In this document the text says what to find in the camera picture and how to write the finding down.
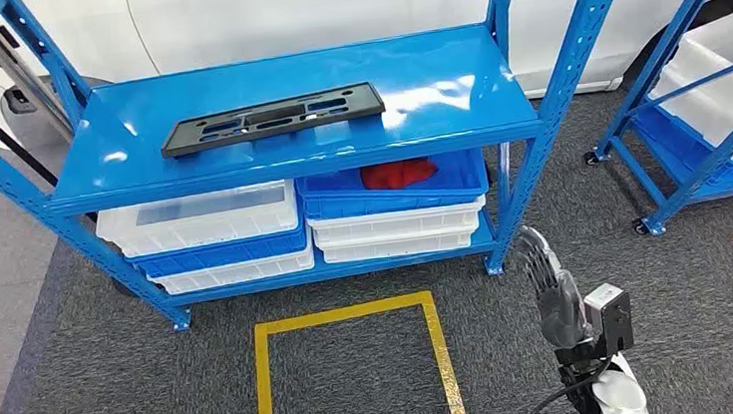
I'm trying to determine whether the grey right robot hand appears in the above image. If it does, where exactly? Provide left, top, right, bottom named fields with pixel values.
left=515, top=219, right=596, bottom=354

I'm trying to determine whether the black plastic frame part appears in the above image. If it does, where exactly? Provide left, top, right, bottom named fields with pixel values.
left=156, top=81, right=390, bottom=161

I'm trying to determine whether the blue metal shelf rack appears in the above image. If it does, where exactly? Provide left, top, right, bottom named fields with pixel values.
left=0, top=0, right=670, bottom=348

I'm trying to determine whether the blue plastic crate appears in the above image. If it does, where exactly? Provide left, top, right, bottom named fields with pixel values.
left=125, top=223, right=311, bottom=282
left=294, top=147, right=493, bottom=223

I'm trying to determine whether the red cloth item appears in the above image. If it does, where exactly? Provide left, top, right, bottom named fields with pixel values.
left=360, top=156, right=440, bottom=193

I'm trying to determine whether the white plastic bin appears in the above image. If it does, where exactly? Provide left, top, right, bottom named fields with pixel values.
left=643, top=1, right=733, bottom=170

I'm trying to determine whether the blue metal rack with casters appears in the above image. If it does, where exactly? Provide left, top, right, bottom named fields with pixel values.
left=569, top=0, right=733, bottom=243

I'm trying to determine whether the yellow floor tape square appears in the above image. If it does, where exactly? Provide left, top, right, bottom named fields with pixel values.
left=247, top=288, right=471, bottom=414

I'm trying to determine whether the white car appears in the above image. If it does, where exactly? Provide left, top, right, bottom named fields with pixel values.
left=0, top=0, right=733, bottom=147

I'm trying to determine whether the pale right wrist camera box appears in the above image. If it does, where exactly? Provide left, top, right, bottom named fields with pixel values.
left=581, top=280, right=637, bottom=355

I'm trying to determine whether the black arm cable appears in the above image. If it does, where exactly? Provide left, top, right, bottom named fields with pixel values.
left=510, top=359, right=618, bottom=414

